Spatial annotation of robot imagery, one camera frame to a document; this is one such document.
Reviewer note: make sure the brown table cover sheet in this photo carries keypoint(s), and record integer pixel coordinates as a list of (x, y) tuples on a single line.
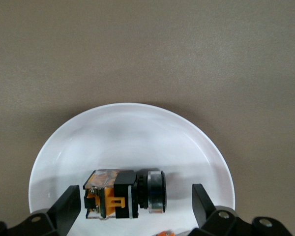
[(137, 49)]

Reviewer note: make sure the pink round plate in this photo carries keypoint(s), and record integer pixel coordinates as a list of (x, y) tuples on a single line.
[(127, 142)]

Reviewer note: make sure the orange black push-button switch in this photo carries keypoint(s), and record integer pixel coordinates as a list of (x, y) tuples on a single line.
[(123, 194)]

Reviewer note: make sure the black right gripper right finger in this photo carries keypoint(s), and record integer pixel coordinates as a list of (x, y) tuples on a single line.
[(204, 209)]

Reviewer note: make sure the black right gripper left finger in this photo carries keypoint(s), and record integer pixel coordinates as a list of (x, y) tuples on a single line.
[(64, 211)]

